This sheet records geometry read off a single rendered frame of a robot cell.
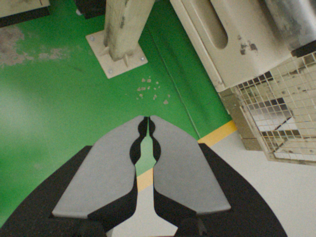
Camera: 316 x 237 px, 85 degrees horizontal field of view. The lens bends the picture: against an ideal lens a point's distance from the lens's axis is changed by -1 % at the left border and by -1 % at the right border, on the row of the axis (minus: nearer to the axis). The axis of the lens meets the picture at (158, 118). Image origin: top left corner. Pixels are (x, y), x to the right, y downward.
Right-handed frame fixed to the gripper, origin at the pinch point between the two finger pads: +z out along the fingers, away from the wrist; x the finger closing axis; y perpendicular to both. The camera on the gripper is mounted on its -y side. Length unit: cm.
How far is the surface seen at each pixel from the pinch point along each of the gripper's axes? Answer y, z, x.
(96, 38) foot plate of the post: 1, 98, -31
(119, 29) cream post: -4, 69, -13
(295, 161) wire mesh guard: 49, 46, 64
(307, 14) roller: -6.9, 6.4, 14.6
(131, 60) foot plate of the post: 14, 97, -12
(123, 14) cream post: -9, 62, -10
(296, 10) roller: -7.3, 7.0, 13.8
